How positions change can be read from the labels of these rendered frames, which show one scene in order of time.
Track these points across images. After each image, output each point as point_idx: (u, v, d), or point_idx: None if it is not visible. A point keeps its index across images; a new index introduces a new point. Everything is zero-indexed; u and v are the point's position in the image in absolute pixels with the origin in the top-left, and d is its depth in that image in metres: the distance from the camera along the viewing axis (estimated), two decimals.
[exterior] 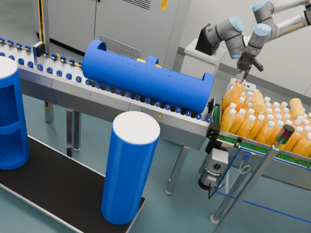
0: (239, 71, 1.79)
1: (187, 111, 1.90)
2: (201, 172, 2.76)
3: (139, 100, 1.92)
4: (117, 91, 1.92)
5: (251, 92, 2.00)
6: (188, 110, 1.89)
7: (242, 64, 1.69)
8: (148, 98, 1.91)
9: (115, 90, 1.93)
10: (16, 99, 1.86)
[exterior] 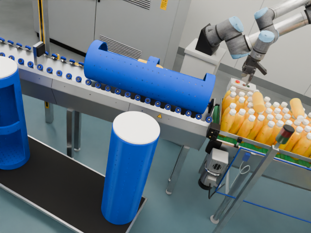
0: (244, 74, 1.90)
1: (188, 111, 1.89)
2: (201, 172, 2.76)
3: (138, 100, 1.92)
4: (117, 91, 1.92)
5: (251, 92, 2.00)
6: (189, 110, 1.89)
7: (247, 67, 1.80)
8: (149, 98, 1.91)
9: (115, 89, 1.93)
10: (16, 99, 1.86)
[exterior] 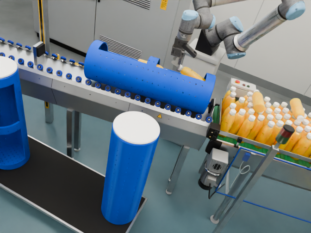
0: (176, 58, 1.82)
1: (188, 111, 1.89)
2: (201, 172, 2.76)
3: (138, 100, 1.92)
4: (117, 91, 1.92)
5: (251, 92, 2.00)
6: (189, 110, 1.89)
7: (175, 50, 1.72)
8: (149, 98, 1.91)
9: (115, 89, 1.93)
10: (16, 99, 1.86)
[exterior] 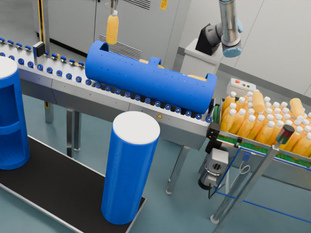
0: None
1: (189, 111, 1.89)
2: (201, 172, 2.76)
3: (137, 100, 1.92)
4: (117, 91, 1.92)
5: (251, 92, 2.00)
6: (190, 111, 1.89)
7: None
8: (149, 99, 1.91)
9: (116, 88, 1.92)
10: (16, 99, 1.86)
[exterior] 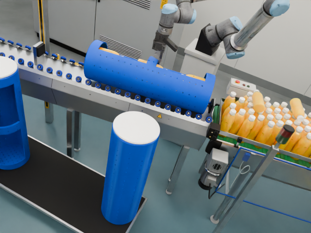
0: None
1: (188, 111, 1.89)
2: (201, 172, 2.76)
3: (138, 100, 1.92)
4: (117, 91, 1.92)
5: (251, 92, 2.00)
6: (189, 110, 1.89)
7: (156, 44, 1.72)
8: (149, 98, 1.91)
9: (115, 89, 1.93)
10: (16, 99, 1.86)
